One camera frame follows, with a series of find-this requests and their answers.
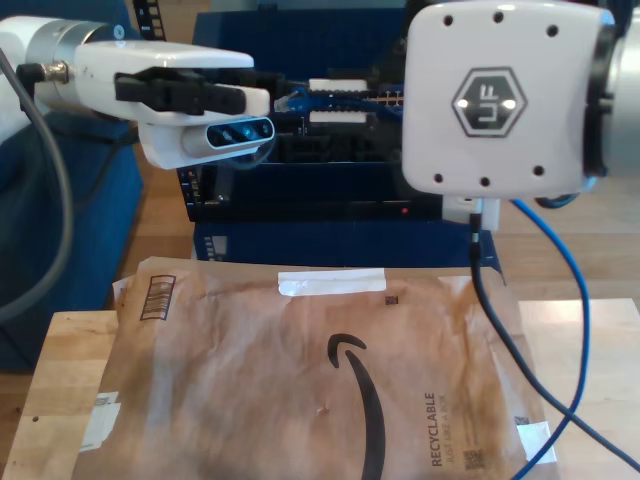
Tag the long white tape strip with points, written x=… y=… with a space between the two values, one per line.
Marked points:
x=330 y=282

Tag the blue device under rack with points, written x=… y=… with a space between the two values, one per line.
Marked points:
x=325 y=245

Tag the short white tape piece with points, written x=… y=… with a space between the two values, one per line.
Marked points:
x=535 y=442

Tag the brown paper mailer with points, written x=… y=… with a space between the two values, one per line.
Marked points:
x=225 y=350

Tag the blue network switch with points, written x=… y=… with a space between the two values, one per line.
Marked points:
x=300 y=40

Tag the black rack frame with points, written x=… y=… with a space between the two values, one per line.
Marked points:
x=150 y=20

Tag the white paper shipping label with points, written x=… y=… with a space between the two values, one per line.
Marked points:
x=102 y=415

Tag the black rack server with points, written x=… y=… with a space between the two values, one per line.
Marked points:
x=340 y=147

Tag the blue sofa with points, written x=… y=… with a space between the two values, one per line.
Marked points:
x=110 y=225

